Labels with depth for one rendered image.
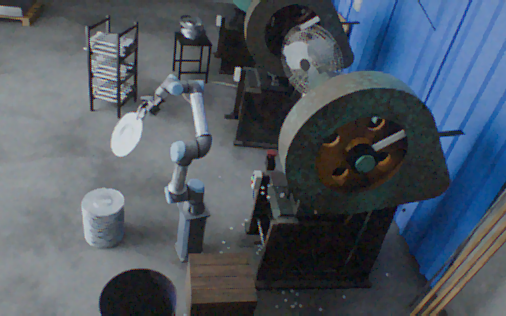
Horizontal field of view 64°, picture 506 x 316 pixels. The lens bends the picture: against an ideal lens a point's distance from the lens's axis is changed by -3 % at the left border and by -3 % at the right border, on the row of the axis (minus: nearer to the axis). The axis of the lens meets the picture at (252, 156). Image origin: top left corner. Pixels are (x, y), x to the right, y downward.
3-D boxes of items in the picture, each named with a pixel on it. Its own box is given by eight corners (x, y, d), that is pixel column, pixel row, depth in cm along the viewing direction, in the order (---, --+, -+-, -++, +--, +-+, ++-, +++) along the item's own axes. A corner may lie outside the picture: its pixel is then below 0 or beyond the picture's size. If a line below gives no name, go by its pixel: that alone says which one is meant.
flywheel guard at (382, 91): (270, 213, 229) (307, 79, 182) (263, 180, 252) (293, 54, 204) (432, 217, 250) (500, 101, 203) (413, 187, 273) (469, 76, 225)
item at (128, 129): (131, 160, 250) (130, 160, 249) (106, 151, 268) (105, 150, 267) (149, 116, 253) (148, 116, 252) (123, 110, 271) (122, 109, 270)
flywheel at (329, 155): (271, 151, 196) (413, 76, 181) (265, 127, 212) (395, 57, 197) (328, 234, 238) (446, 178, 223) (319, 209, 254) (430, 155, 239)
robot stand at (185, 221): (181, 262, 305) (185, 220, 279) (173, 244, 318) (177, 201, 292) (204, 257, 313) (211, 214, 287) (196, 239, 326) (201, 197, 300)
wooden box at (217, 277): (187, 335, 260) (191, 303, 240) (185, 285, 290) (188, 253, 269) (248, 331, 269) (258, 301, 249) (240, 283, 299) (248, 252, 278)
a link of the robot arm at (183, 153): (188, 204, 278) (201, 149, 240) (167, 208, 272) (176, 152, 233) (183, 190, 285) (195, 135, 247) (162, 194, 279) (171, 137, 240)
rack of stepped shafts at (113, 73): (123, 119, 443) (122, 35, 387) (84, 109, 446) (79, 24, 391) (140, 102, 477) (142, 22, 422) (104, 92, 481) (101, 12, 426)
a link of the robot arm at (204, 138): (218, 154, 246) (204, 76, 253) (201, 156, 241) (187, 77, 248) (212, 158, 257) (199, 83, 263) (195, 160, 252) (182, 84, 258)
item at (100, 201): (119, 218, 286) (119, 217, 285) (76, 214, 282) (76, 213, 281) (127, 191, 309) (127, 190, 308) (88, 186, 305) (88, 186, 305)
